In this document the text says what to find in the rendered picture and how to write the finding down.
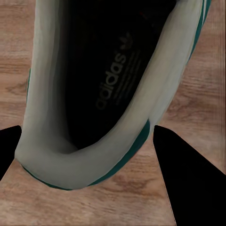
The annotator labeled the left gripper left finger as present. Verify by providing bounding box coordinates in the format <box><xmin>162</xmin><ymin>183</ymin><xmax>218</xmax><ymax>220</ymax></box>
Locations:
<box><xmin>0</xmin><ymin>125</ymin><xmax>22</xmax><ymax>181</ymax></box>

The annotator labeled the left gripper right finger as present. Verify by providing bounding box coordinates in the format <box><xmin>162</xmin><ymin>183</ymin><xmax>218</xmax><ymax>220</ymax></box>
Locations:
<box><xmin>153</xmin><ymin>125</ymin><xmax>226</xmax><ymax>226</ymax></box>

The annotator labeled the gym shoe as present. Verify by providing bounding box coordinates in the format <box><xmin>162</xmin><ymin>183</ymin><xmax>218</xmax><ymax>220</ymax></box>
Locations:
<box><xmin>15</xmin><ymin>0</ymin><xmax>212</xmax><ymax>191</ymax></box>

